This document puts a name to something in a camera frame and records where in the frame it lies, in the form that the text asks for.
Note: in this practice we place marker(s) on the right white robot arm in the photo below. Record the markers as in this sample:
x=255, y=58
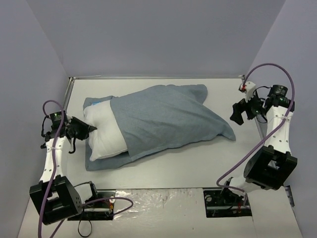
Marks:
x=273, y=163

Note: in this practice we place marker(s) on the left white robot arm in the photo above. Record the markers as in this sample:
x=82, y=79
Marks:
x=54, y=197

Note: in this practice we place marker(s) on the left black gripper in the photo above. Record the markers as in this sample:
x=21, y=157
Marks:
x=75, y=129

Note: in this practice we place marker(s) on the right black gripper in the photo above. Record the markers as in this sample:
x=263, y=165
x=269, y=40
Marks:
x=246, y=106

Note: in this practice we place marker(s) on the blue patterned pillowcase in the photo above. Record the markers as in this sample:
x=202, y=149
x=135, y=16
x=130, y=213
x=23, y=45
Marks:
x=158, y=118

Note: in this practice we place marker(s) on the white pillow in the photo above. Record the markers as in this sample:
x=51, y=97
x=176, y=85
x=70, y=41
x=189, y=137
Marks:
x=107, y=140

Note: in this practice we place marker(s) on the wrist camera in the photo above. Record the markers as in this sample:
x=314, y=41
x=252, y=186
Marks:
x=248, y=89
x=66, y=118

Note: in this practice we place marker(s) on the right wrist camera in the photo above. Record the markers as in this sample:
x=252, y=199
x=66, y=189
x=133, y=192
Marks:
x=248, y=89

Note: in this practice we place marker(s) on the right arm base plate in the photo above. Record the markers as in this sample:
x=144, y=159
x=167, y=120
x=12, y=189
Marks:
x=222, y=203

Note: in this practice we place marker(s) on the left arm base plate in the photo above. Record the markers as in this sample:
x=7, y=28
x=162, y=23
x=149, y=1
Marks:
x=99, y=211

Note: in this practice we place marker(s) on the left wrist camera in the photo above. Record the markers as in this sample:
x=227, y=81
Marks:
x=66, y=118

